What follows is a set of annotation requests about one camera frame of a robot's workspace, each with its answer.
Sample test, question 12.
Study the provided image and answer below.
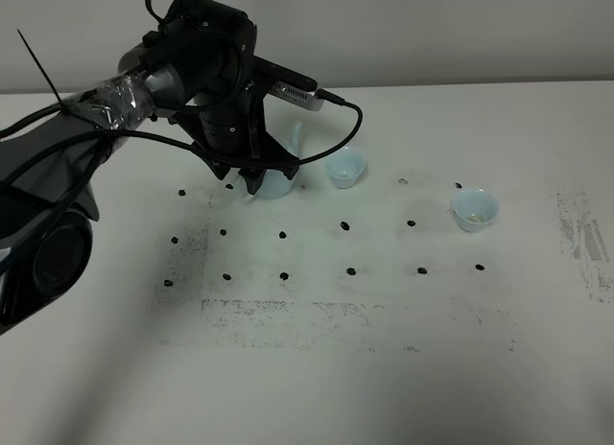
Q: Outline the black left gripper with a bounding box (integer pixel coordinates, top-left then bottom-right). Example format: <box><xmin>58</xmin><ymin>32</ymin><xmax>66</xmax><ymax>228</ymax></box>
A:
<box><xmin>169</xmin><ymin>81</ymin><xmax>299</xmax><ymax>196</ymax></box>

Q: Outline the light blue porcelain teapot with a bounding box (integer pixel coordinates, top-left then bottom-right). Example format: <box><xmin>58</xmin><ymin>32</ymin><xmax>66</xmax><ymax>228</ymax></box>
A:
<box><xmin>256</xmin><ymin>122</ymin><xmax>303</xmax><ymax>199</ymax></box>

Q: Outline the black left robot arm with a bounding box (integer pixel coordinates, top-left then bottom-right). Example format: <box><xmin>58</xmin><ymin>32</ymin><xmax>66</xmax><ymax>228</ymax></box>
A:
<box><xmin>1</xmin><ymin>0</ymin><xmax>319</xmax><ymax>330</ymax></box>

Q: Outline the light blue teacup near teapot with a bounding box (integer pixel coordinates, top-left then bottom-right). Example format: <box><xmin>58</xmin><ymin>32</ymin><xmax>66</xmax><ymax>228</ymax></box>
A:
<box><xmin>324</xmin><ymin>147</ymin><xmax>366</xmax><ymax>189</ymax></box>

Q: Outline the light blue teacup far right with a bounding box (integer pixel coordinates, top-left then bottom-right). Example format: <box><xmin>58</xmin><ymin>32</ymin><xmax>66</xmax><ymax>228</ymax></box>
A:
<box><xmin>452</xmin><ymin>187</ymin><xmax>500</xmax><ymax>233</ymax></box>

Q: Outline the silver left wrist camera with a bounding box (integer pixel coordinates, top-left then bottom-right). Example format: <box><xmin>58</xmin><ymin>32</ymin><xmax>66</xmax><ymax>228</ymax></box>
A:
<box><xmin>252</xmin><ymin>57</ymin><xmax>324</xmax><ymax>111</ymax></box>

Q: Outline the black left camera cable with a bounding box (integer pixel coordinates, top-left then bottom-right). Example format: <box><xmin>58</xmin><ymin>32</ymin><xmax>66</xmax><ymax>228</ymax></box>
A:
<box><xmin>0</xmin><ymin>87</ymin><xmax>364</xmax><ymax>273</ymax></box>

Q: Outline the black cable tie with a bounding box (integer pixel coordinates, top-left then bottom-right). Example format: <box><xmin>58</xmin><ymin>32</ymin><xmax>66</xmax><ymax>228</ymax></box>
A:
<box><xmin>17</xmin><ymin>29</ymin><xmax>65</xmax><ymax>109</ymax></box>

